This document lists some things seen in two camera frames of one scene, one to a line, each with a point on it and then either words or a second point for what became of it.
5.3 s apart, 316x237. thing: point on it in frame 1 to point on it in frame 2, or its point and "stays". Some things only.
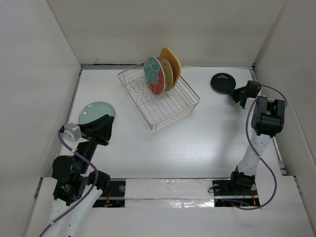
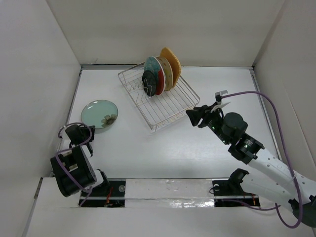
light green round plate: (95, 110) stays
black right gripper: (233, 94) to (195, 115)
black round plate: (223, 83) to (149, 83)
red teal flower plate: (154, 75) stays
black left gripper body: (95, 138) to (86, 134)
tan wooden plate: (175, 62) stays
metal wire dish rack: (159, 110) stays
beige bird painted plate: (168, 71) stays
